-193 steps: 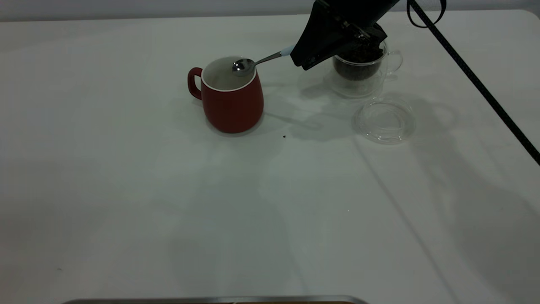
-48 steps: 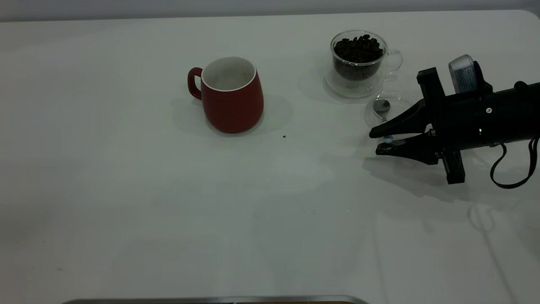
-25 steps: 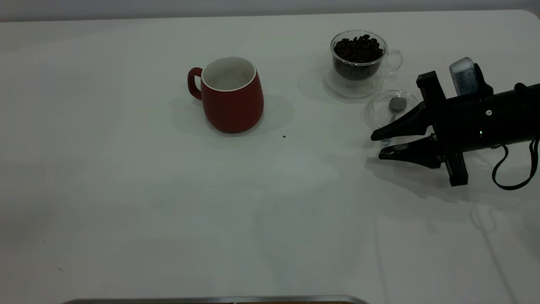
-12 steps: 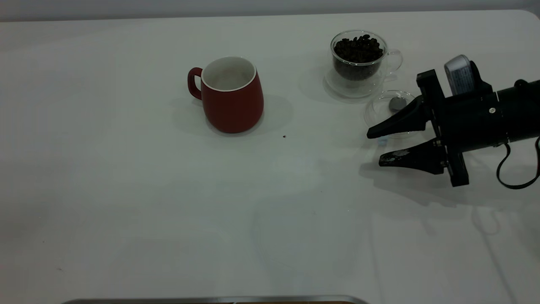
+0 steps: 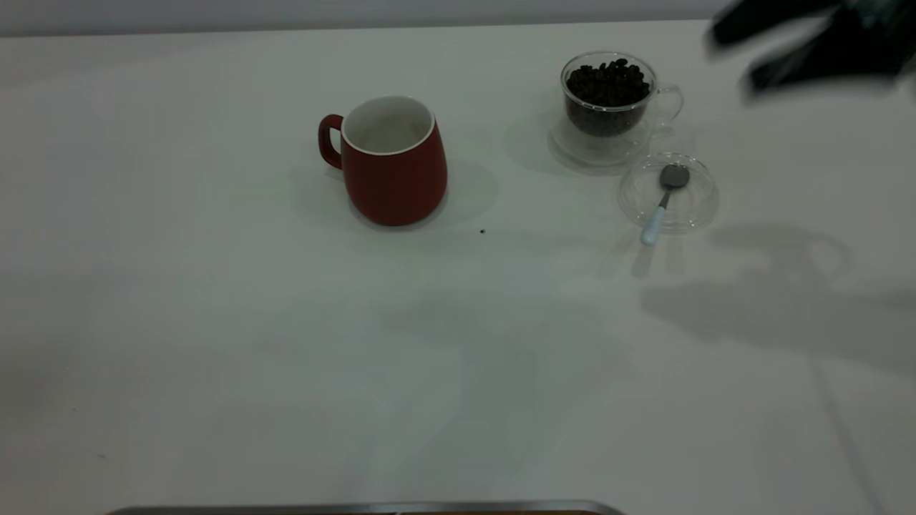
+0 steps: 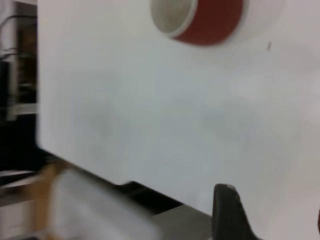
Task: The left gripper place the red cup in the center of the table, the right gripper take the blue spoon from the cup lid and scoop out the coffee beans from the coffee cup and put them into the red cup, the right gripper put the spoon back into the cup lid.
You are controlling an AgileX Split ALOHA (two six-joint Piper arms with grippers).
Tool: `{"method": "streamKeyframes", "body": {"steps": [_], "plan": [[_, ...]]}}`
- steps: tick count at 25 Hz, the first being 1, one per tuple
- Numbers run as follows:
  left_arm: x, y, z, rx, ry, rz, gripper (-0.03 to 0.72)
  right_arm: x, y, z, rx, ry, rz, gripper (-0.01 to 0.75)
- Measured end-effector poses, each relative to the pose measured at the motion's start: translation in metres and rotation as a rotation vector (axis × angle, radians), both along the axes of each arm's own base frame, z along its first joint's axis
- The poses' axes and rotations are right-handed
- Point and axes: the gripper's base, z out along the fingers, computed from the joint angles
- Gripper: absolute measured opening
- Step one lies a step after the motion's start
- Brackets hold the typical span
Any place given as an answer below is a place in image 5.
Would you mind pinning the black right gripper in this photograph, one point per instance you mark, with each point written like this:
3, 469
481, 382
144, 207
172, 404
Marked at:
880, 36

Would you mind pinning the red mug white inside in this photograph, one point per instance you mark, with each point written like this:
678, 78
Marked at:
393, 186

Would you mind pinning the dark roasted coffee beans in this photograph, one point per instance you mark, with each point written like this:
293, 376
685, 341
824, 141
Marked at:
608, 82

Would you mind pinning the clear ribbed glass dish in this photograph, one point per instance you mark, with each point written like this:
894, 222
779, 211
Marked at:
698, 200

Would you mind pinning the clear glass saucer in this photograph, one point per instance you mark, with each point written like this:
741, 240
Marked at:
594, 154

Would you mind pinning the silver metal frame bar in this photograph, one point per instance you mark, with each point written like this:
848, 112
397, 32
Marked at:
358, 509

